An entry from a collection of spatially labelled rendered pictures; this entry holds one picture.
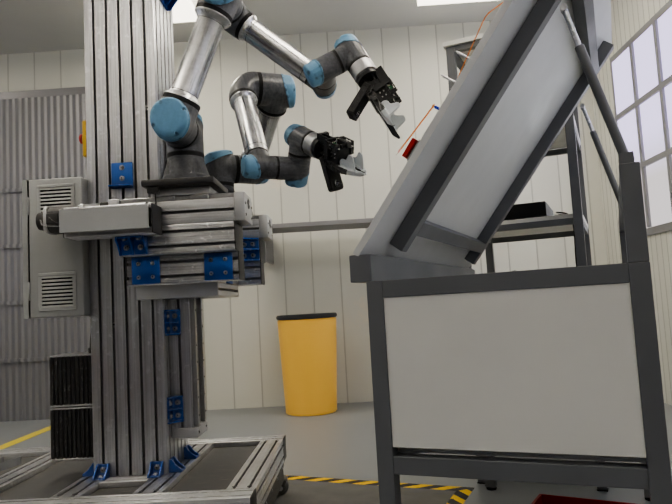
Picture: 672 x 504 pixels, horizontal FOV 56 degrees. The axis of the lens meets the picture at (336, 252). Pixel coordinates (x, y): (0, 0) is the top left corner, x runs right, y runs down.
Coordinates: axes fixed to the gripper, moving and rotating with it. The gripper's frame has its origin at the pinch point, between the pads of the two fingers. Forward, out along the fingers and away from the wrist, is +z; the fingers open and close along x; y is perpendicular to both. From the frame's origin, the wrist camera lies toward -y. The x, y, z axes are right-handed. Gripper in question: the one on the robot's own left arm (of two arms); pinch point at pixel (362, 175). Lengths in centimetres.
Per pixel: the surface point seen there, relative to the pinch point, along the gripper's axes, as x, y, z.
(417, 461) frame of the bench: -33, -40, 62
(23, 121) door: 2, -99, -414
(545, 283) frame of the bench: -7, 1, 67
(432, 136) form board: -8.2, 22.5, 31.9
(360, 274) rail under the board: -27.1, -8.0, 31.7
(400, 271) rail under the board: -7.6, -16.6, 26.2
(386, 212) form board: -19.0, 5.4, 30.2
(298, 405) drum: 81, -238, -138
